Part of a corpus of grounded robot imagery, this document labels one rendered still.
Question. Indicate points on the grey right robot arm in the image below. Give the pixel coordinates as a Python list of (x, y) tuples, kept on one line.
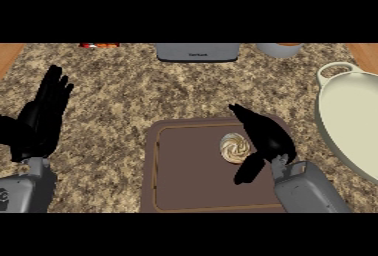
[(307, 190)]

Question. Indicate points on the grey appliance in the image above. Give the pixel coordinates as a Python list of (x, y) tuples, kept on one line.
[(196, 52)]

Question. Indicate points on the brown tray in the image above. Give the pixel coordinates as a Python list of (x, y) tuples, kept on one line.
[(206, 173)]

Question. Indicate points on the cream swirl cupcake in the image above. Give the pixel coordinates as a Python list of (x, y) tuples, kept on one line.
[(234, 147)]

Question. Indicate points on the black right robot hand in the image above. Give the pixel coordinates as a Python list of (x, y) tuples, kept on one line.
[(267, 133)]

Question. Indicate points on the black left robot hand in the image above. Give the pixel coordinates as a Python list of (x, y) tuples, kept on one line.
[(38, 126)]

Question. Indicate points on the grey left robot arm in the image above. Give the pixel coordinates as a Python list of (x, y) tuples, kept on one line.
[(26, 186)]

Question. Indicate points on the cream oval pot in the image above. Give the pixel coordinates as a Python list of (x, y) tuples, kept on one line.
[(351, 120)]

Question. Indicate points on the red and orange package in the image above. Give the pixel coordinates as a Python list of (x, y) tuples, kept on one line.
[(98, 45)]

